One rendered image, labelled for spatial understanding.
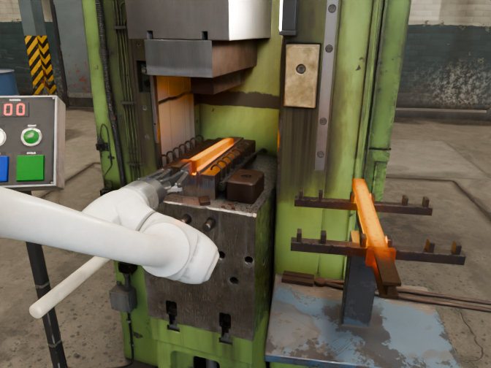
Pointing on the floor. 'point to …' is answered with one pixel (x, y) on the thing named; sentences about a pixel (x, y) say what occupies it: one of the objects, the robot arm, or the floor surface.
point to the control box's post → (37, 262)
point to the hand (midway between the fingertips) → (182, 169)
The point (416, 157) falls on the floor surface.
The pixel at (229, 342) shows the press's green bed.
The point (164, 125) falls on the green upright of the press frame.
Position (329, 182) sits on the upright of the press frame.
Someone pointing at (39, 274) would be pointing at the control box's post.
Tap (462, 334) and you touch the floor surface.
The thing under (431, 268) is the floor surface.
